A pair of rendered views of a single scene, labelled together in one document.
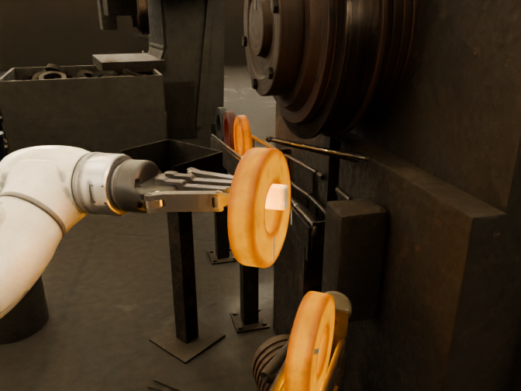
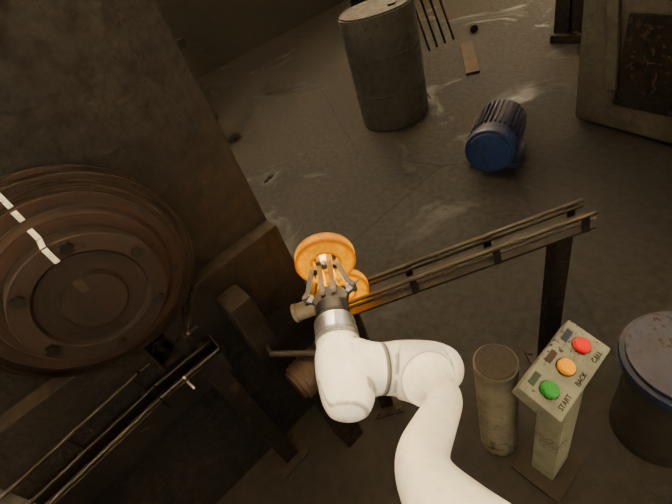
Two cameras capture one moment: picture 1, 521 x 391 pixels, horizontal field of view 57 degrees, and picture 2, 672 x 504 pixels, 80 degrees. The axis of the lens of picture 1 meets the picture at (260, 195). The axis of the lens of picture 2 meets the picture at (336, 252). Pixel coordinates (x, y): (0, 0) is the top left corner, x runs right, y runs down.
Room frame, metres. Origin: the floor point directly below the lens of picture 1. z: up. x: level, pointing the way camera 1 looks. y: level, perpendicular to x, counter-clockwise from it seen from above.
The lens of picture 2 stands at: (0.72, 0.76, 1.56)
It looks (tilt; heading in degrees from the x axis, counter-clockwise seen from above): 40 degrees down; 257
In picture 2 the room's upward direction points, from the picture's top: 21 degrees counter-clockwise
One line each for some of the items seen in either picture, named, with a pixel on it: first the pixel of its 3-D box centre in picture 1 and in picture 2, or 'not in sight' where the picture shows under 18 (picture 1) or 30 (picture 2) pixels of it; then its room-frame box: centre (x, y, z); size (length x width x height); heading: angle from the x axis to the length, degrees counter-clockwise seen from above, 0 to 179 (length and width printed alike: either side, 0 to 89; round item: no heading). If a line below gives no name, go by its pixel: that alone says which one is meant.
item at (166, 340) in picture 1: (177, 250); not in sight; (1.51, 0.29, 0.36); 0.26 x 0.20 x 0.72; 50
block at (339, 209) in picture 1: (353, 261); (248, 321); (0.85, -0.19, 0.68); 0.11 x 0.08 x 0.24; 105
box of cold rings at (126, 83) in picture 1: (89, 119); not in sight; (3.54, 1.27, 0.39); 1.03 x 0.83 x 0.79; 109
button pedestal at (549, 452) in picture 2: not in sight; (556, 421); (0.22, 0.42, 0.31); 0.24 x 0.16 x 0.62; 15
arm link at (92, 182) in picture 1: (110, 184); (335, 330); (0.66, 0.22, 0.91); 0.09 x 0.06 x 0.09; 161
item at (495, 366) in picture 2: not in sight; (497, 405); (0.30, 0.28, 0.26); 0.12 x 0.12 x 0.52
